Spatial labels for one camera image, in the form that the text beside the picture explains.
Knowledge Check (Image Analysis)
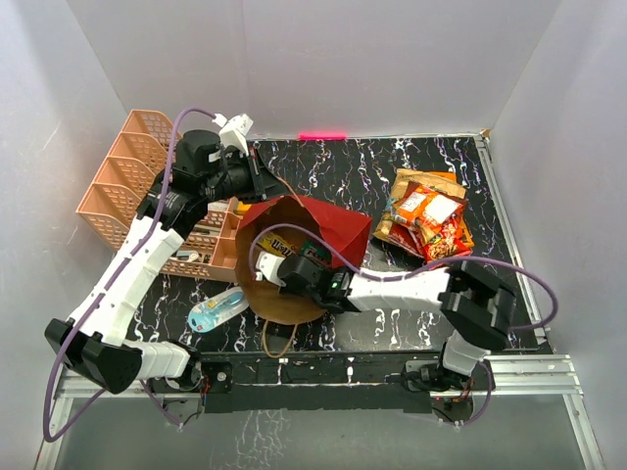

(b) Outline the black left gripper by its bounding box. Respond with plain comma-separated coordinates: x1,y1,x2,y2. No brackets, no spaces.
201,146,289,204

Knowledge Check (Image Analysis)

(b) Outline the yellow candy pack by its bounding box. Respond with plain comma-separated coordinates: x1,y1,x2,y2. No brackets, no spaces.
257,232,298,258

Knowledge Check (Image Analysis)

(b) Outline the red brown paper bag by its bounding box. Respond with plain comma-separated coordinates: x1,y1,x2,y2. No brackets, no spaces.
235,194,371,327

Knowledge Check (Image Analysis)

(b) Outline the orange candy bag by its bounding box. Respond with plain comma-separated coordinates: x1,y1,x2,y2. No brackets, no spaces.
392,190,429,227
415,192,465,237

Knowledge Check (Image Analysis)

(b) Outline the red doritos chip bag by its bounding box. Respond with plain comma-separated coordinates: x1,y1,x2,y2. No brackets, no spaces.
376,180,466,256

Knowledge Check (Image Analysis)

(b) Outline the red skittles candy bag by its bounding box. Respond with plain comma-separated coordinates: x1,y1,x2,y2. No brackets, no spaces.
422,217,474,261

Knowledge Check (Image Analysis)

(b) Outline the gold teal kettle chips bag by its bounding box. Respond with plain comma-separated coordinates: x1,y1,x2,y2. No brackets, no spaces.
373,168,466,242

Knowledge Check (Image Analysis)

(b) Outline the green white candy box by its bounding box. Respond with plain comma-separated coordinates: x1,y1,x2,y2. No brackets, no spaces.
300,240,331,264

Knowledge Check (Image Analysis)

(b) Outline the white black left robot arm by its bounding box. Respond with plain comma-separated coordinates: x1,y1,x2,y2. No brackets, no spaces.
44,130,290,394

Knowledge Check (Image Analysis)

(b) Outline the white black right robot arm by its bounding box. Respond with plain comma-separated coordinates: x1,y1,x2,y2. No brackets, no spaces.
270,255,515,392

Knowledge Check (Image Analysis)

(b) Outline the yellow item in organizer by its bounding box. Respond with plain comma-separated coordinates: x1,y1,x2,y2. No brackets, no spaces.
235,202,251,214

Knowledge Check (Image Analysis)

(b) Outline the pink tape strip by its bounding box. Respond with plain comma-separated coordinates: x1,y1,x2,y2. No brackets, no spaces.
298,131,347,141

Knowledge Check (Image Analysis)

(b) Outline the blue white packaged item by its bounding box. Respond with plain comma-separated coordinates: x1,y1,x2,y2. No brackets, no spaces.
187,287,249,334

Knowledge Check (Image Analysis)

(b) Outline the peach plastic file organizer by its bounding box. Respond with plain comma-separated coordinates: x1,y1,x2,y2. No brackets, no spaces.
76,110,241,283

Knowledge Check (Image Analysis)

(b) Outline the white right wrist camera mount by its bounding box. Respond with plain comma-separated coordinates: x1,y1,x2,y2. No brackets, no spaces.
254,251,285,287

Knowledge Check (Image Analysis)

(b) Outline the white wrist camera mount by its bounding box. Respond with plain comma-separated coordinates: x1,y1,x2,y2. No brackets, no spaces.
213,114,254,156
254,251,285,287

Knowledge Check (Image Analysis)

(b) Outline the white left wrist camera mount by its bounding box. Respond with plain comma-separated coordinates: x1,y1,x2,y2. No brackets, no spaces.
213,114,254,156

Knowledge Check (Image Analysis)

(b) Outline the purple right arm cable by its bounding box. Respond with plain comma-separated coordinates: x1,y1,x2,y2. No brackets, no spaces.
248,223,559,427

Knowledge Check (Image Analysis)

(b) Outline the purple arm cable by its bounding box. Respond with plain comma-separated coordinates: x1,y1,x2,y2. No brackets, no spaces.
248,223,559,427
42,106,236,444

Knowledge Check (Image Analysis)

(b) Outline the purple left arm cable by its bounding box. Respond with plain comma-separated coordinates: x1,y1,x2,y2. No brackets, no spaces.
42,106,236,444

